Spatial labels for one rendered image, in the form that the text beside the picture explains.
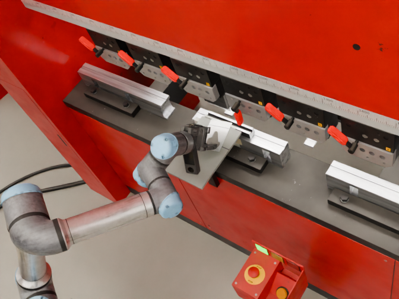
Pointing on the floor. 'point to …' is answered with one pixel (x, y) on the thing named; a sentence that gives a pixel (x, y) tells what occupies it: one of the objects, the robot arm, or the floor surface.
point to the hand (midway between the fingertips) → (209, 143)
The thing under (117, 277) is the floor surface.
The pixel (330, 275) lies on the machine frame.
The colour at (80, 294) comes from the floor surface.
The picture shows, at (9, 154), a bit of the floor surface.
